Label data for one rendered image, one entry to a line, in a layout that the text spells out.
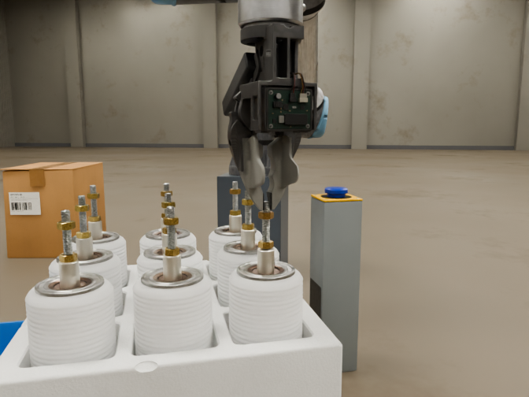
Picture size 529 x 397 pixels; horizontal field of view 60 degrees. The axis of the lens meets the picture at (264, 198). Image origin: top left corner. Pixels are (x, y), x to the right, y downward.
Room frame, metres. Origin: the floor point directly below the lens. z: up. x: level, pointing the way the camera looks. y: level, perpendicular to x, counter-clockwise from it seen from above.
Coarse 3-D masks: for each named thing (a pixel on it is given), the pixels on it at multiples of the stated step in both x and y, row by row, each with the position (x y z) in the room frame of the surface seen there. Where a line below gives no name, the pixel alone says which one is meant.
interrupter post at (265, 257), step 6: (258, 252) 0.57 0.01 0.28; (264, 252) 0.56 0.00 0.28; (270, 252) 0.56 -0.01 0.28; (258, 258) 0.57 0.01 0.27; (264, 258) 0.56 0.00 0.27; (270, 258) 0.56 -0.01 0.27; (258, 264) 0.57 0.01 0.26; (264, 264) 0.56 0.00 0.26; (270, 264) 0.56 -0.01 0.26; (258, 270) 0.57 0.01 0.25; (264, 270) 0.56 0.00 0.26; (270, 270) 0.56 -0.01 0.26
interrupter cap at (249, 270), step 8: (248, 264) 0.59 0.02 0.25; (256, 264) 0.59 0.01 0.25; (280, 264) 0.59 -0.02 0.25; (288, 264) 0.59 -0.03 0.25; (240, 272) 0.56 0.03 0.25; (248, 272) 0.56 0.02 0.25; (256, 272) 0.57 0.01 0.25; (280, 272) 0.56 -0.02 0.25; (288, 272) 0.56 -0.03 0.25; (264, 280) 0.53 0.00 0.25; (272, 280) 0.53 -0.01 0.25
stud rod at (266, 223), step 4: (264, 204) 0.57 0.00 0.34; (268, 204) 0.57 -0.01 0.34; (264, 208) 0.57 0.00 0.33; (268, 208) 0.57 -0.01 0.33; (264, 212) 0.57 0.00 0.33; (268, 212) 0.57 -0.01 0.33; (264, 220) 0.57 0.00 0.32; (268, 220) 0.57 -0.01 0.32; (264, 224) 0.57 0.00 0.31; (268, 224) 0.57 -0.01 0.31; (264, 228) 0.57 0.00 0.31; (268, 228) 0.57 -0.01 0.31; (264, 232) 0.57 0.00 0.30; (268, 232) 0.57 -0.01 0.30; (264, 236) 0.57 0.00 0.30; (268, 236) 0.57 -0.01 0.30; (264, 240) 0.57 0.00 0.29; (268, 240) 0.57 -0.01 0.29
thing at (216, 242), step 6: (210, 234) 0.79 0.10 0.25; (216, 234) 0.78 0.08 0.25; (258, 234) 0.79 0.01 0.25; (210, 240) 0.78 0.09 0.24; (216, 240) 0.76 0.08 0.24; (222, 240) 0.76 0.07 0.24; (228, 240) 0.76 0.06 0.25; (234, 240) 0.76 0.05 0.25; (210, 246) 0.78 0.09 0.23; (216, 246) 0.77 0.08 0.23; (222, 246) 0.76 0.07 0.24; (210, 252) 0.78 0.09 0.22; (216, 252) 0.77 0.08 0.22; (210, 258) 0.78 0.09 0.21; (216, 258) 0.76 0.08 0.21; (210, 264) 0.78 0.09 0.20; (216, 264) 0.76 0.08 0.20; (210, 270) 0.78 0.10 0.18; (216, 270) 0.76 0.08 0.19; (210, 276) 0.78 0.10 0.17; (216, 276) 0.76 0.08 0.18
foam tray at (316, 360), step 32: (128, 288) 0.70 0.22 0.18; (128, 320) 0.58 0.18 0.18; (224, 320) 0.58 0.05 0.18; (320, 320) 0.58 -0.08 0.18; (128, 352) 0.49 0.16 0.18; (192, 352) 0.49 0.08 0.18; (224, 352) 0.49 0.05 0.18; (256, 352) 0.49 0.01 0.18; (288, 352) 0.50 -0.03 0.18; (320, 352) 0.51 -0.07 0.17; (0, 384) 0.43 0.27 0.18; (32, 384) 0.44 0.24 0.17; (64, 384) 0.44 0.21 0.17; (96, 384) 0.45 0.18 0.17; (128, 384) 0.46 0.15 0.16; (160, 384) 0.47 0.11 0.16; (192, 384) 0.47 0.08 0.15; (224, 384) 0.48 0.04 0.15; (256, 384) 0.49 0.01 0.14; (288, 384) 0.50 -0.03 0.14; (320, 384) 0.51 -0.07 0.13
